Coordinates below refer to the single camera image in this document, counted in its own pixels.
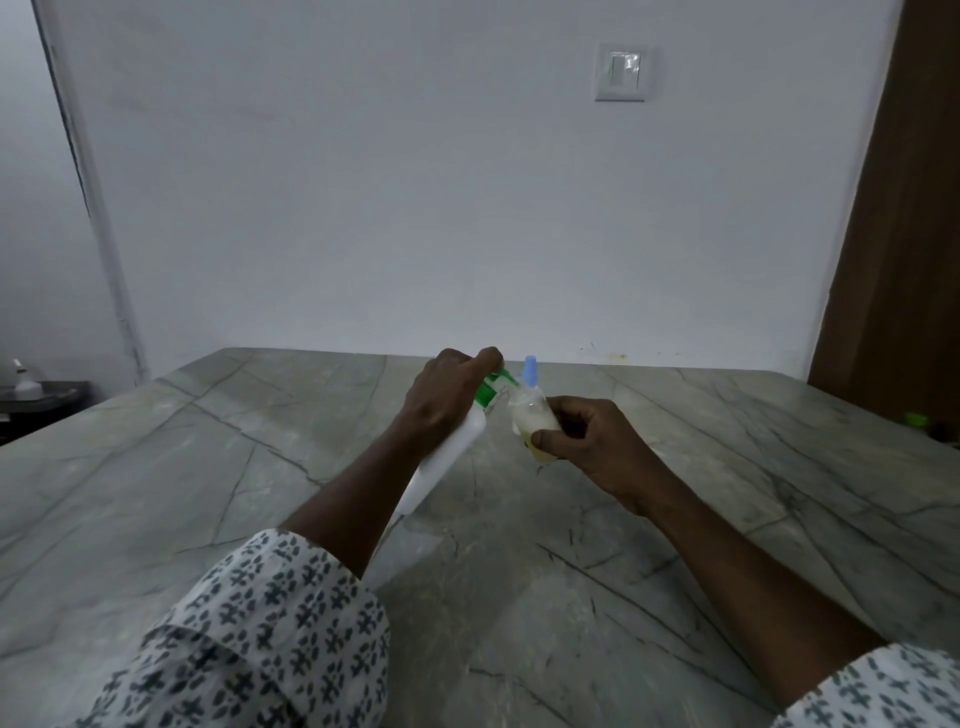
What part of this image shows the person's left hand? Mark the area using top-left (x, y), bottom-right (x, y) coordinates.
top-left (400, 346), bottom-right (505, 452)

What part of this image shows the person's right forearm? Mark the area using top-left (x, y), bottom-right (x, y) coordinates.
top-left (637, 480), bottom-right (960, 728)

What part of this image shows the person's left forearm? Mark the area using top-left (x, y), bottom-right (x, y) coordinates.
top-left (71, 431), bottom-right (451, 728)

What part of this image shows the dark side table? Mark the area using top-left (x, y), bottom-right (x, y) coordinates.
top-left (0, 381), bottom-right (93, 447)

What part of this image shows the brown wooden door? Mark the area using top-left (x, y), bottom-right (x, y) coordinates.
top-left (806, 0), bottom-right (960, 444)

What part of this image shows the person's right hand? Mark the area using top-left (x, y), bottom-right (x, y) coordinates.
top-left (529, 397), bottom-right (661, 519)

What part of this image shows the white wall switch plate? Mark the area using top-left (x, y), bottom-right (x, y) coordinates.
top-left (594, 42), bottom-right (649, 103)

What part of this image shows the small clear bottle blue cap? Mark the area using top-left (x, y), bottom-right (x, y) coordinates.
top-left (508, 355), bottom-right (564, 468)

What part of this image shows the white bottle with green nozzle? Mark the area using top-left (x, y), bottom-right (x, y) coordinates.
top-left (361, 367), bottom-right (522, 590)

